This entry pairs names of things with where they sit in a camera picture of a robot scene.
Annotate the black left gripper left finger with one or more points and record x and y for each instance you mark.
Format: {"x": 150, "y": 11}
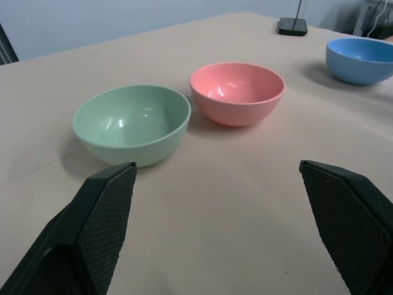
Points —
{"x": 92, "y": 227}

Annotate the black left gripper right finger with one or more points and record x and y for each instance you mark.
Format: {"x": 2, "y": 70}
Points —
{"x": 347, "y": 221}

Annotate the green plastic bowl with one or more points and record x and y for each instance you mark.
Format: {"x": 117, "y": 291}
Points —
{"x": 132, "y": 123}

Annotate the blue plastic bowl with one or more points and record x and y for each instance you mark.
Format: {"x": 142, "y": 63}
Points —
{"x": 359, "y": 61}

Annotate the red plastic bowl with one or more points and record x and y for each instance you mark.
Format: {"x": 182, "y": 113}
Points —
{"x": 236, "y": 92}

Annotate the black stand base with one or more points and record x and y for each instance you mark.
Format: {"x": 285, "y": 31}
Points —
{"x": 292, "y": 25}

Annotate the thin black stand rod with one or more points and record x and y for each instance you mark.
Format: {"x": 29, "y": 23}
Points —
{"x": 298, "y": 9}

